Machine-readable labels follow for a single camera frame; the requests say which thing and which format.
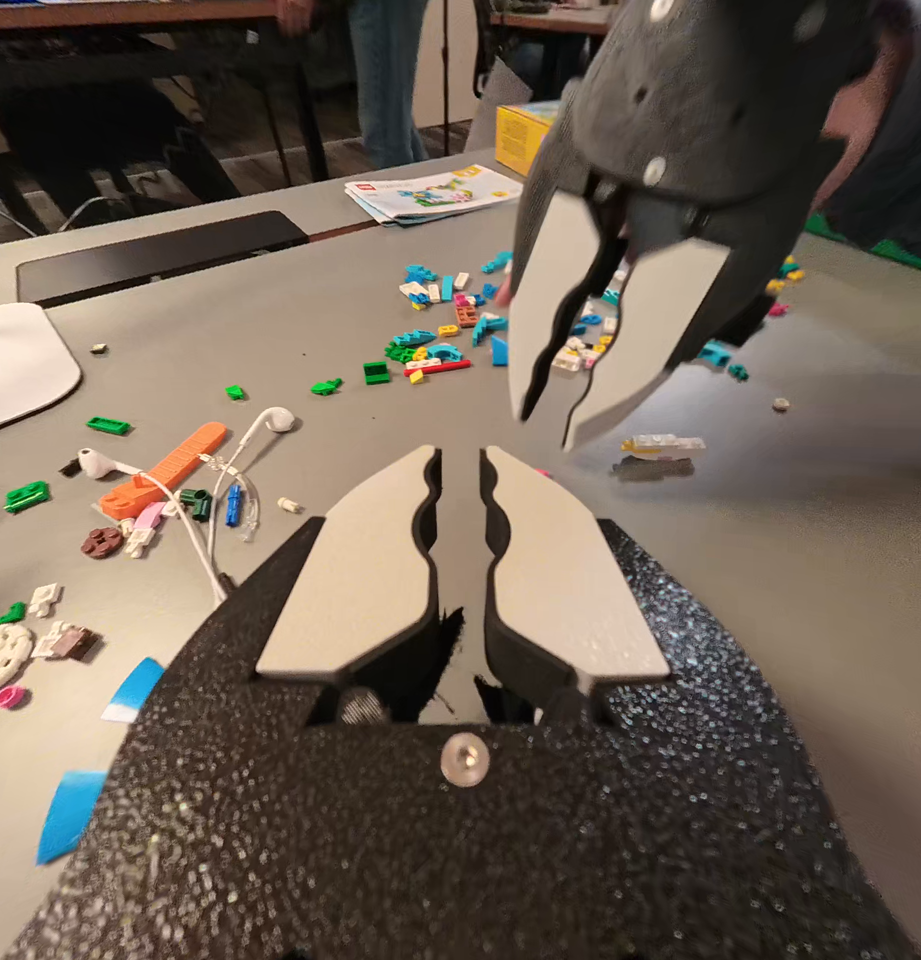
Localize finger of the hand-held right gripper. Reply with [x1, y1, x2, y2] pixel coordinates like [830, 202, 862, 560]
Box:
[507, 189, 608, 425]
[562, 238, 733, 453]

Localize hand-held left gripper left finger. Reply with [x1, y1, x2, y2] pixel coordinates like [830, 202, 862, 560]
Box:
[255, 444, 444, 684]

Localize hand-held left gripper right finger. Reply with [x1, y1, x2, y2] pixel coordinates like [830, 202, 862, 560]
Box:
[477, 444, 672, 685]

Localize pile of lego pieces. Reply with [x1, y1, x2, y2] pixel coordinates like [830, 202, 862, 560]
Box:
[385, 251, 634, 387]

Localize white and yellow lego assembly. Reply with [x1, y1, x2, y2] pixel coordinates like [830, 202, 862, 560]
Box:
[620, 432, 708, 461]

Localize clear lego tubes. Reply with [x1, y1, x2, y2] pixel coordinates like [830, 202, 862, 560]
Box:
[201, 450, 264, 543]

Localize green lego baseplate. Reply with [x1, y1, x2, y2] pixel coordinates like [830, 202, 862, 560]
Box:
[805, 213, 921, 276]

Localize brown lego tile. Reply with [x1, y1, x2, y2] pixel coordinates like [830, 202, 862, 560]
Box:
[31, 620, 103, 663]

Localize green lego plate with holes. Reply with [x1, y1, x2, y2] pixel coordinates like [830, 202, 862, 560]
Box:
[3, 480, 54, 516]

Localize white round lego gear plate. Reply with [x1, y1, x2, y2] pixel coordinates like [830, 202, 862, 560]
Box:
[0, 623, 36, 697]

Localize person's right hand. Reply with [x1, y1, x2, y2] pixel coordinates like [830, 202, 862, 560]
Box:
[809, 30, 915, 215]

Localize closed instruction booklet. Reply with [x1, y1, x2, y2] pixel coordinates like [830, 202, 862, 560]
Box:
[345, 163, 524, 228]

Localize yellow cardboard box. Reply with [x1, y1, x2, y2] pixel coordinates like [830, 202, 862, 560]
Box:
[495, 101, 565, 178]

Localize orange brick separator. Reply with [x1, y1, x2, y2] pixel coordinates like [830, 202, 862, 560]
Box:
[98, 421, 229, 521]

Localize blue paper strip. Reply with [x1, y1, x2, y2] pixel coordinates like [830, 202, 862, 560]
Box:
[101, 657, 166, 726]
[36, 770, 110, 867]

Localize black flat panel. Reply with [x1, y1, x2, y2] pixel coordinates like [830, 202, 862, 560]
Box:
[16, 210, 311, 306]

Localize open instruction book on stand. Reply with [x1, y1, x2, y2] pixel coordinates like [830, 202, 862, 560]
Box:
[0, 303, 84, 435]

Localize dark wooden table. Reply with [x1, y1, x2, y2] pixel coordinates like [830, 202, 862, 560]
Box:
[0, 0, 334, 226]

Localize white wired earphones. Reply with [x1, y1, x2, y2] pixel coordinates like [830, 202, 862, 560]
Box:
[78, 406, 297, 605]

